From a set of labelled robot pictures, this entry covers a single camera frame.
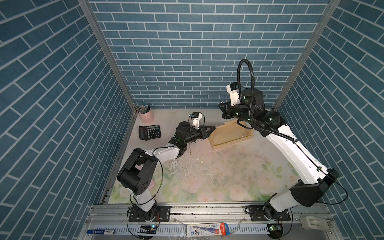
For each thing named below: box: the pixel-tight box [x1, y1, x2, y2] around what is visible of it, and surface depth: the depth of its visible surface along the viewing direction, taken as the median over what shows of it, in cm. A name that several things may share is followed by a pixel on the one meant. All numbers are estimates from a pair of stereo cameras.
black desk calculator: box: [138, 124, 162, 141], surface depth 106 cm
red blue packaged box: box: [186, 223, 231, 237], surface depth 70 cm
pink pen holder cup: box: [138, 107, 154, 124], surface depth 108 cm
